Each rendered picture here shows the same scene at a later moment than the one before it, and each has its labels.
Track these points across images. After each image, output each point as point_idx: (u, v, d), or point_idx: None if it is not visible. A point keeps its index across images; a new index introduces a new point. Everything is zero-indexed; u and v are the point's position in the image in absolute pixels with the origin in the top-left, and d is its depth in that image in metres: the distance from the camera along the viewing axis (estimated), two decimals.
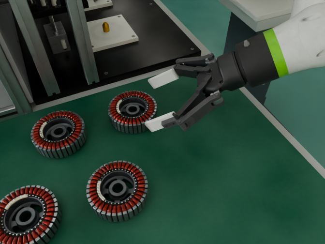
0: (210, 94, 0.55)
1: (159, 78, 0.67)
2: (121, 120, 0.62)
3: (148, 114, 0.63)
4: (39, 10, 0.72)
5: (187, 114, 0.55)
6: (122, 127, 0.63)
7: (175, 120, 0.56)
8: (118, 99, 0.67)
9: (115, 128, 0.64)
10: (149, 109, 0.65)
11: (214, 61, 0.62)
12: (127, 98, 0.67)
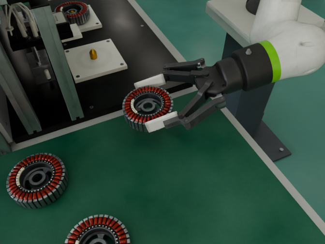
0: (215, 97, 0.58)
1: (147, 83, 0.65)
2: (142, 120, 0.59)
3: (167, 107, 0.61)
4: (20, 42, 0.67)
5: (193, 114, 0.57)
6: (144, 127, 0.60)
7: (179, 120, 0.57)
8: (130, 99, 0.63)
9: (136, 129, 0.61)
10: (166, 102, 0.62)
11: (206, 65, 0.65)
12: (138, 96, 0.64)
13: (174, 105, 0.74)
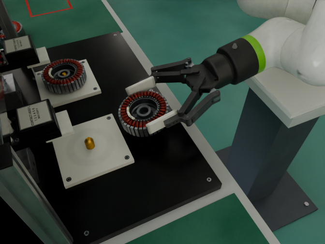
0: (210, 91, 0.60)
1: (138, 86, 0.65)
2: (142, 125, 0.59)
3: (164, 108, 0.61)
4: None
5: (192, 110, 0.58)
6: (145, 131, 0.60)
7: (179, 117, 0.58)
8: (125, 107, 0.63)
9: (137, 135, 0.61)
10: (161, 103, 0.62)
11: (193, 64, 0.67)
12: (132, 102, 0.64)
13: (198, 222, 0.55)
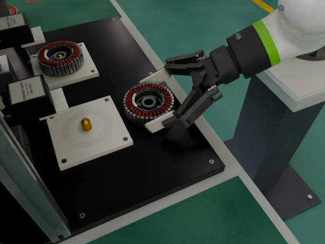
0: (208, 89, 0.56)
1: (151, 79, 0.67)
2: (140, 114, 0.60)
3: (167, 105, 0.62)
4: None
5: (187, 111, 0.55)
6: (142, 121, 0.60)
7: (176, 119, 0.56)
8: (132, 93, 0.64)
9: (134, 123, 0.62)
10: (167, 100, 0.63)
11: (205, 56, 0.63)
12: (140, 91, 0.65)
13: (199, 205, 0.52)
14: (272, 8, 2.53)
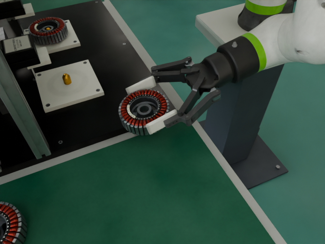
0: (210, 90, 0.59)
1: (139, 86, 0.65)
2: (142, 124, 0.59)
3: (164, 107, 0.61)
4: None
5: (192, 109, 0.58)
6: (145, 130, 0.60)
7: (179, 117, 0.58)
8: (125, 105, 0.63)
9: (137, 134, 0.61)
10: (161, 102, 0.62)
11: (193, 63, 0.67)
12: (132, 100, 0.64)
13: (154, 138, 0.67)
14: None
